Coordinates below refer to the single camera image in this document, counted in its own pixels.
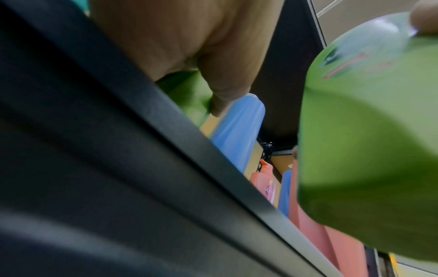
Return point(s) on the person's left hand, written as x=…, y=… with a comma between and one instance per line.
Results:
x=191, y=32

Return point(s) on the black metal shelving rack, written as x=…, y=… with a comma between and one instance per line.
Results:
x=68, y=135

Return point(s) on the person's right hand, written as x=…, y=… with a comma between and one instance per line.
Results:
x=427, y=16

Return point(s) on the small blue shampoo bottle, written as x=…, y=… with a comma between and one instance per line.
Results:
x=284, y=194

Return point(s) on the large blue shampoo bottle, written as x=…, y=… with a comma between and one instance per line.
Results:
x=236, y=129

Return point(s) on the large green shampoo bottle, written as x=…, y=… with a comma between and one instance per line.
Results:
x=184, y=94
x=369, y=148

